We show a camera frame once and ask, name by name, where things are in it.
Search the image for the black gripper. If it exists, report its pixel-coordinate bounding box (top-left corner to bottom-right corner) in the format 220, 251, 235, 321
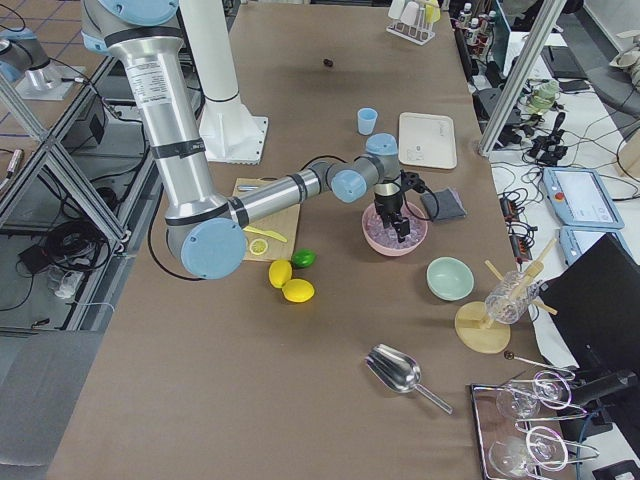
374, 182, 410, 244

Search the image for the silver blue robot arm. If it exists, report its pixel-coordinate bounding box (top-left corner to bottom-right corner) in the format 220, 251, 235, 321
82, 1, 410, 279

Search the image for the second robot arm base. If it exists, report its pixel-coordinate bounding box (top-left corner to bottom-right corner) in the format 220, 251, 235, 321
1, 28, 73, 101

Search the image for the pile of clear ice cubes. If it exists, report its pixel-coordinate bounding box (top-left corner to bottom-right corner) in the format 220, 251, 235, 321
362, 204, 428, 250

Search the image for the light blue plastic cup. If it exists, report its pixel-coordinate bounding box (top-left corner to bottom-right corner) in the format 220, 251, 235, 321
357, 107, 378, 136

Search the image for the steel ice scoop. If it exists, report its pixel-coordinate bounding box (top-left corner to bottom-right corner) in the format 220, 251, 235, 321
365, 344, 453, 415

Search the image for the pink bowl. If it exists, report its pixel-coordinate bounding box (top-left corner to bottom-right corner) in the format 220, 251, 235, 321
361, 202, 428, 257

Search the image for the grey folded cloth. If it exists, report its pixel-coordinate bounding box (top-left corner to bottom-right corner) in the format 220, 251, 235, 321
420, 187, 467, 222

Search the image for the mint green bowl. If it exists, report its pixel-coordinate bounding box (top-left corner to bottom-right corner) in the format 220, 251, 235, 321
426, 257, 475, 301

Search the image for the cream rabbit tray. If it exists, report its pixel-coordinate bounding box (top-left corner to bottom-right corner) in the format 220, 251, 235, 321
398, 112, 457, 170

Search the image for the green lime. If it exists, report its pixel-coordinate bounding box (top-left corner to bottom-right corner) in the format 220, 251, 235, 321
290, 248, 317, 269

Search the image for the wooden cutting board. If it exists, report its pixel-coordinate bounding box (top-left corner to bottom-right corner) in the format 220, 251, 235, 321
244, 204, 300, 262

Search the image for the yellow lemon outer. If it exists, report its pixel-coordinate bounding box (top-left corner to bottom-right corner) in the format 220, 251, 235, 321
282, 278, 315, 303

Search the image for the yellow lemon near board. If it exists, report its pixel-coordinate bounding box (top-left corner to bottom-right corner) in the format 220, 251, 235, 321
268, 259, 293, 289

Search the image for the yellow plastic knife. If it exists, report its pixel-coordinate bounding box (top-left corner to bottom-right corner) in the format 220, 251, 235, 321
244, 226, 288, 243

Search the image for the wooden glass drying stand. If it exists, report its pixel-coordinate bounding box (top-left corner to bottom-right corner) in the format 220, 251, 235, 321
455, 238, 558, 354

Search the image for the lower lemon slice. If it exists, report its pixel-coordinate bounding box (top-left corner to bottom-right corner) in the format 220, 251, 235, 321
249, 238, 269, 256

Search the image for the clear textured glass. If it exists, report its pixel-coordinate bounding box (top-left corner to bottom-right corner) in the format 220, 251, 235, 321
485, 271, 542, 325

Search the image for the bar spoon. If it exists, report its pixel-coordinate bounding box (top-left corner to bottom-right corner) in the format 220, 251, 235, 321
503, 350, 575, 377

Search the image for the blue teach pendant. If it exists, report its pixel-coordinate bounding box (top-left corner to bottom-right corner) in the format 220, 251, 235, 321
542, 167, 625, 230

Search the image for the white bottle rack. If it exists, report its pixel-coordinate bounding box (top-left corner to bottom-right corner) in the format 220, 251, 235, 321
386, 0, 441, 46

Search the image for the wine glass upper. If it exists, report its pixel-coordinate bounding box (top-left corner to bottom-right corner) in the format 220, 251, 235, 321
496, 370, 571, 420

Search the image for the metal wine glass rack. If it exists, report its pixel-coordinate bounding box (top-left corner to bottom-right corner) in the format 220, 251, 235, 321
469, 370, 600, 479

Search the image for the wine glass lower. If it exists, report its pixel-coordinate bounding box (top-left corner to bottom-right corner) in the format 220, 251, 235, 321
489, 426, 569, 479

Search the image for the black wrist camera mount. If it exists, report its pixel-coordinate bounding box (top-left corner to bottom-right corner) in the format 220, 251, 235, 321
400, 170, 427, 200

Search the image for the aluminium frame post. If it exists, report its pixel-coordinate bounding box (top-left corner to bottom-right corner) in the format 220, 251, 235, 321
478, 0, 566, 158

